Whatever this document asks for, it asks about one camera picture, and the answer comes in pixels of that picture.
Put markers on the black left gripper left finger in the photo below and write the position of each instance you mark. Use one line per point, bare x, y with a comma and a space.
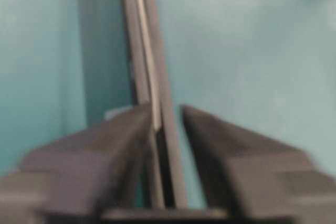
81, 175

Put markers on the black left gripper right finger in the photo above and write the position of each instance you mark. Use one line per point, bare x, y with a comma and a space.
256, 178

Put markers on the black aluminium extrusion rail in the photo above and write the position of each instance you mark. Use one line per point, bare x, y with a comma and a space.
148, 70

